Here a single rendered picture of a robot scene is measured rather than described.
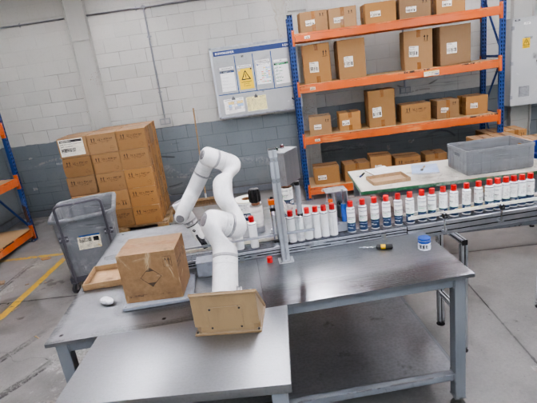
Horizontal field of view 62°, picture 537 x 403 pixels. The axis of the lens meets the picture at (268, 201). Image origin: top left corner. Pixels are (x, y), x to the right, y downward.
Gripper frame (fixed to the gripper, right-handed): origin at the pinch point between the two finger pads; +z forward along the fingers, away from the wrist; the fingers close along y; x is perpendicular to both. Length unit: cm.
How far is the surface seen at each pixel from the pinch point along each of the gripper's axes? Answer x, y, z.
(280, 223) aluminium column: -48, -16, 5
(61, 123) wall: 204, 479, -129
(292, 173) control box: -67, -12, -17
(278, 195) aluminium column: -54, -16, -11
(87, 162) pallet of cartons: 146, 316, -64
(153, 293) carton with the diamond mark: 27, -43, -4
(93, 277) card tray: 71, 3, -14
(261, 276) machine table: -25.1, -30.6, 21.5
